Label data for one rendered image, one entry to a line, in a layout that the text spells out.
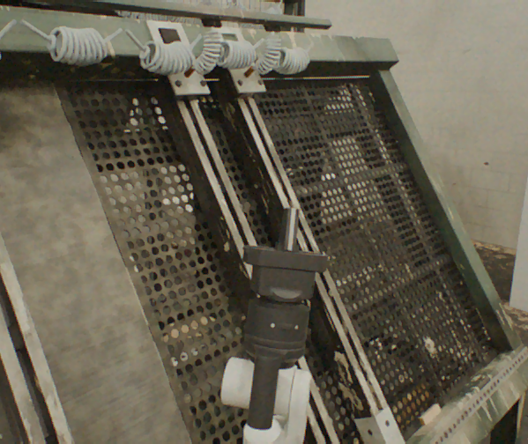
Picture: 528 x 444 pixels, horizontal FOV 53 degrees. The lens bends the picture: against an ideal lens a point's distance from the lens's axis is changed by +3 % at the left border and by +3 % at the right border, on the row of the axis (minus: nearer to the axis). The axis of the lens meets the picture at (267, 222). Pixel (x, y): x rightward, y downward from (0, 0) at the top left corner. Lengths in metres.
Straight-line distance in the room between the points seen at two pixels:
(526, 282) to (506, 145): 1.84
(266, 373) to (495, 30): 5.54
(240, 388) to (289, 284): 0.16
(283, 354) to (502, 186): 5.42
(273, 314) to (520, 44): 5.38
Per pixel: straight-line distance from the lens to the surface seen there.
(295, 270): 0.73
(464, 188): 6.22
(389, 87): 2.07
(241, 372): 0.77
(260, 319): 0.73
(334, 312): 1.35
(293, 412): 0.77
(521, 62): 5.93
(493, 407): 1.85
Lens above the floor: 1.83
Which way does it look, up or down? 16 degrees down
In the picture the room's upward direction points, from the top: straight up
